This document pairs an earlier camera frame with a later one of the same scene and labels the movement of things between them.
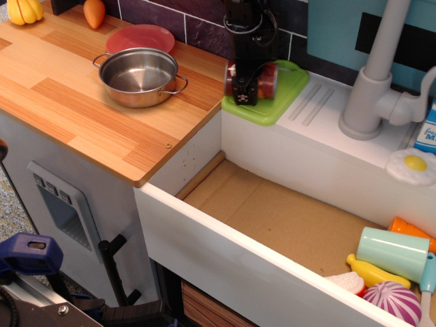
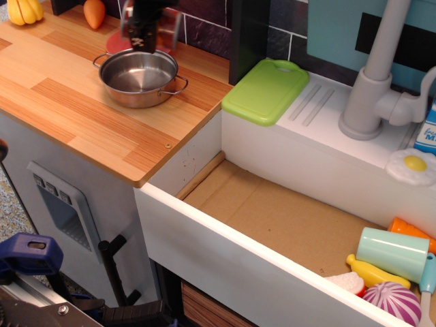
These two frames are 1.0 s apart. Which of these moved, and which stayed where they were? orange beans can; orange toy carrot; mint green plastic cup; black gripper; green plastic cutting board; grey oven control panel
Moved: black gripper; orange beans can
Stayed: grey oven control panel; orange toy carrot; green plastic cutting board; mint green plastic cup
